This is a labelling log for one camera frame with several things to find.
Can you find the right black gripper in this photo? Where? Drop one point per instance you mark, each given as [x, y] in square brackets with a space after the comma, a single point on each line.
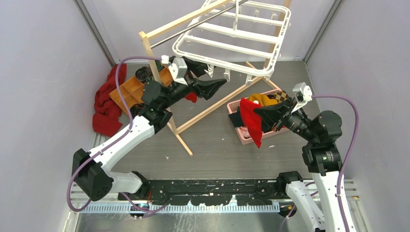
[274, 113]

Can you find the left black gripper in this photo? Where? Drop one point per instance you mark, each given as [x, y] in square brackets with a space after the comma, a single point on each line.
[205, 88]

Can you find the red santa sock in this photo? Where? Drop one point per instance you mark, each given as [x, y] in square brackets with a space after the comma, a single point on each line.
[251, 120]
[192, 97]

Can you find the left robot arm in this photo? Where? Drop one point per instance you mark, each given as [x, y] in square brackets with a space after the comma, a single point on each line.
[92, 170]

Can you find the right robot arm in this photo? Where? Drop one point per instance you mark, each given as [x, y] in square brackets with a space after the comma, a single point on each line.
[323, 160]

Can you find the white plastic clip hanger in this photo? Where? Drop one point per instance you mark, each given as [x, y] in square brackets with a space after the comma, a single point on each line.
[241, 36]

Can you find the mustard yellow sock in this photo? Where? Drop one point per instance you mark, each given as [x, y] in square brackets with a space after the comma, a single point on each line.
[262, 99]

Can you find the argyle brown sock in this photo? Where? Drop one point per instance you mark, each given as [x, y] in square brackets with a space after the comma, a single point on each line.
[280, 96]

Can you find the pink sock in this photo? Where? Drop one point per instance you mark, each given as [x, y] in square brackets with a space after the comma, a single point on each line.
[245, 132]

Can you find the pink plastic basket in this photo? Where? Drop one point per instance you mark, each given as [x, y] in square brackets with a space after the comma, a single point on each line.
[232, 107]

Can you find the black sock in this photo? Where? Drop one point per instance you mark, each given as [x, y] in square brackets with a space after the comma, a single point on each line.
[236, 119]

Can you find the rolled dark sock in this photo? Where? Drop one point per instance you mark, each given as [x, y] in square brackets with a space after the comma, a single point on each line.
[144, 74]

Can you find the wooden compartment tray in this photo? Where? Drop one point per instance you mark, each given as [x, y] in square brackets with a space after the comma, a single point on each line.
[132, 90]

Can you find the red cloth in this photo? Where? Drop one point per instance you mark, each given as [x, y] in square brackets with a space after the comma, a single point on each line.
[107, 112]

